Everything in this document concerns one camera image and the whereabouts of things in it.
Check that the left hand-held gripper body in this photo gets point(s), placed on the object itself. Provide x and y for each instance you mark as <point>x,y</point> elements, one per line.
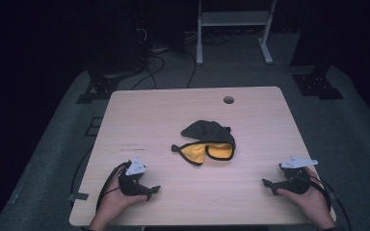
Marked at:
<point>131,187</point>

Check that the white metal stand frame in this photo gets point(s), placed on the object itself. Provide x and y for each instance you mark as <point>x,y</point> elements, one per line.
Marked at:
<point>234,18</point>

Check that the black stand with base plate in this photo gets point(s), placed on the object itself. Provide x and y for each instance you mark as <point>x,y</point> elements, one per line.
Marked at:
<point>318,85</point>
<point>101,86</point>

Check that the dark grey and yellow cloth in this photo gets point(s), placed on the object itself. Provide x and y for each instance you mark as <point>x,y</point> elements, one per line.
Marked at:
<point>212,134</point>

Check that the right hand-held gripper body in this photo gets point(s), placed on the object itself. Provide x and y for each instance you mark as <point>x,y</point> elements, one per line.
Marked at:
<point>294,181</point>

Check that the black tape rectangle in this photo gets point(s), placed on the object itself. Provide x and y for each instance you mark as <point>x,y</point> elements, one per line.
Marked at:
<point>93,126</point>

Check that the grey tape strip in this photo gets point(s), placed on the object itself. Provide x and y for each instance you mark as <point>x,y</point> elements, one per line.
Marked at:
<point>78,196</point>

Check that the person's right hand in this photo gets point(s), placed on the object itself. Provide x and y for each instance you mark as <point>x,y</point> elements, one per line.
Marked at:
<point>314,202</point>

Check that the person's left hand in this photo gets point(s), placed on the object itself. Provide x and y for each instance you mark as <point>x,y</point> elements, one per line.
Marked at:
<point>114,200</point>

